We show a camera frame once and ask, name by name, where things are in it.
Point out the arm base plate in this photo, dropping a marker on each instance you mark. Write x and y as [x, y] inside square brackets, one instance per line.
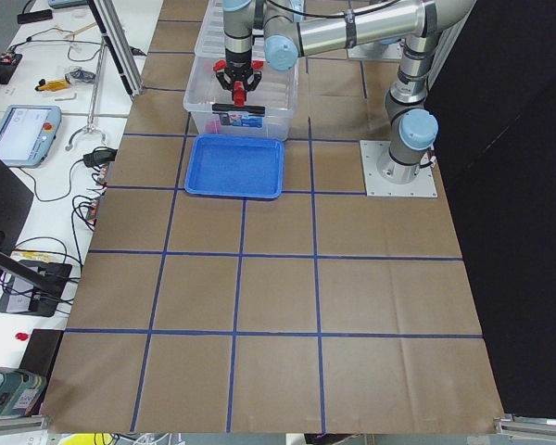
[383, 177]
[377, 51]

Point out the black adapter box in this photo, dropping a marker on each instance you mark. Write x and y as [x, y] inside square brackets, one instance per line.
[99, 157]

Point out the clear plastic storage box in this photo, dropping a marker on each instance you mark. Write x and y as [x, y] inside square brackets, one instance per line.
[267, 111]

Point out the black monitor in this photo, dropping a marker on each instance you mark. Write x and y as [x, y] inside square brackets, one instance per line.
[15, 204]

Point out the aluminium frame post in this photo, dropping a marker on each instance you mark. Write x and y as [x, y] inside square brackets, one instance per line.
[108, 23]

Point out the blue plastic tray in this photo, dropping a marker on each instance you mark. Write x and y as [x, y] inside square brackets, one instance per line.
[223, 165]

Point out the black box latch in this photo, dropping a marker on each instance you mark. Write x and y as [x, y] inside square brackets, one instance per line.
[256, 110]

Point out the yellow tool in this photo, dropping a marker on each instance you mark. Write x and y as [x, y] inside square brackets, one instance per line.
[52, 86]

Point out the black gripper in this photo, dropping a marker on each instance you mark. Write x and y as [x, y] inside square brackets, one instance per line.
[237, 63]

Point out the aluminium profile bottom left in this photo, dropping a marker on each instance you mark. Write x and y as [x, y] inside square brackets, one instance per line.
[16, 425]

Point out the green device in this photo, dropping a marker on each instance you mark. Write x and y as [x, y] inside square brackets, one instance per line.
[19, 391]

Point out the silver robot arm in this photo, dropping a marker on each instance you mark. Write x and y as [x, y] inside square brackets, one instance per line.
[286, 40]

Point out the aluminium profile bottom right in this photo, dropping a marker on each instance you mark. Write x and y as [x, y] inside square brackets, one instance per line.
[523, 427]

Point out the blue teach pendant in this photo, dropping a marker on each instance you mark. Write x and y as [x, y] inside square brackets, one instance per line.
[27, 133]

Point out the aluminium profile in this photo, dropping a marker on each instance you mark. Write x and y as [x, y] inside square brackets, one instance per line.
[523, 427]
[16, 425]

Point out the metal stand with hook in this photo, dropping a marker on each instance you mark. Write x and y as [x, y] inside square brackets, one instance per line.
[90, 128]

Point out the clear plastic box lid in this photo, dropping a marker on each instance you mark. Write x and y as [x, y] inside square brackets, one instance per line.
[210, 40]

